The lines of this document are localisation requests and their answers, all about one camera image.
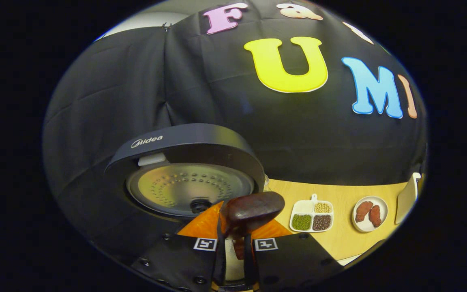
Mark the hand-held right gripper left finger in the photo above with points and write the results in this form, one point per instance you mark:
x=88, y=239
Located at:
x=185, y=259

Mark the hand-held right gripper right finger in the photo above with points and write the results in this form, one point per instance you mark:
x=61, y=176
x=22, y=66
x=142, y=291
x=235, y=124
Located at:
x=290, y=259

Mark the dark wooden spoon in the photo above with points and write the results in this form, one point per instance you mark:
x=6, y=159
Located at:
x=253, y=209

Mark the grey silver rice cooker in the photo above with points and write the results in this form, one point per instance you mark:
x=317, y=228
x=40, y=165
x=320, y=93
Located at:
x=189, y=142

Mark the white divided bean dish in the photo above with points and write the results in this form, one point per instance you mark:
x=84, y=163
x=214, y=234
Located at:
x=302, y=207

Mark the white round plate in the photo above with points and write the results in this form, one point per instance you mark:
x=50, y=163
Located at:
x=365, y=227

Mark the red brown meat piece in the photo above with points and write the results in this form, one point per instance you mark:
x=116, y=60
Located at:
x=363, y=211
x=375, y=216

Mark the white toaster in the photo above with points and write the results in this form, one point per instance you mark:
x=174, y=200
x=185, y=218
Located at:
x=405, y=200

